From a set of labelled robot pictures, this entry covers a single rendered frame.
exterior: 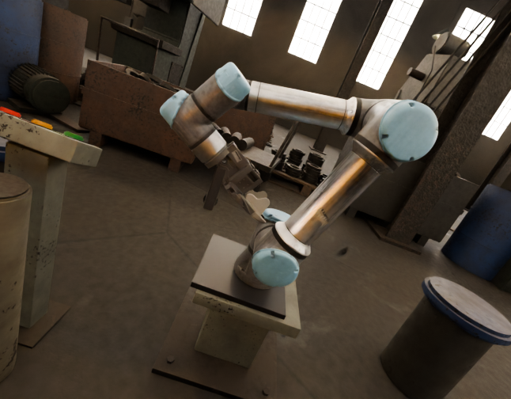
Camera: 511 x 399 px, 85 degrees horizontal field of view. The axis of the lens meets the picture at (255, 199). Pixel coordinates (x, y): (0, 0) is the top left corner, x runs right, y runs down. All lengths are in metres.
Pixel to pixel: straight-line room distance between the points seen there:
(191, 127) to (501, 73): 2.88
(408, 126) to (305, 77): 11.33
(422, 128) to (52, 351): 1.09
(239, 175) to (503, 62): 2.82
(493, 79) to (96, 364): 3.22
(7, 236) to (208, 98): 0.47
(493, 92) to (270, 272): 2.79
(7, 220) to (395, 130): 0.75
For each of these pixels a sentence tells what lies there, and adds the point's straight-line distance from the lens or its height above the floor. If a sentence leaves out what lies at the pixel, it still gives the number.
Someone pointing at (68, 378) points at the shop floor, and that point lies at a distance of 1.02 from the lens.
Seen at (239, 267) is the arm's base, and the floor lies 0.34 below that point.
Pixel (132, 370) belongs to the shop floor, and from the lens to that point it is 1.03.
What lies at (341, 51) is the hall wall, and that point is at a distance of 12.21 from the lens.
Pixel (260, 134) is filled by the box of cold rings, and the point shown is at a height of 0.36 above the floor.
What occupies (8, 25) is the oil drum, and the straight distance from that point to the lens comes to 3.25.
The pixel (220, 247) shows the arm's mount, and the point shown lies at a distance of 1.00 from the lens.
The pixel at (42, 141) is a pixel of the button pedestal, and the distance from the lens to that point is 0.75.
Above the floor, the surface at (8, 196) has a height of 0.52.
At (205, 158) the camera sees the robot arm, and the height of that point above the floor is 0.67.
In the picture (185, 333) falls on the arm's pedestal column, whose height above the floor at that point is 0.02.
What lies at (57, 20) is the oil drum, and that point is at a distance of 3.62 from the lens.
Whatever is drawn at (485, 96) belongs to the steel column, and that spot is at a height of 1.50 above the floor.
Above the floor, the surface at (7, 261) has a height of 0.38.
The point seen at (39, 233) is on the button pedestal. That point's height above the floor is 0.34.
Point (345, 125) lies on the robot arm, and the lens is 0.76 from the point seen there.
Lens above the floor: 0.84
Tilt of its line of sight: 20 degrees down
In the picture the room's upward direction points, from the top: 22 degrees clockwise
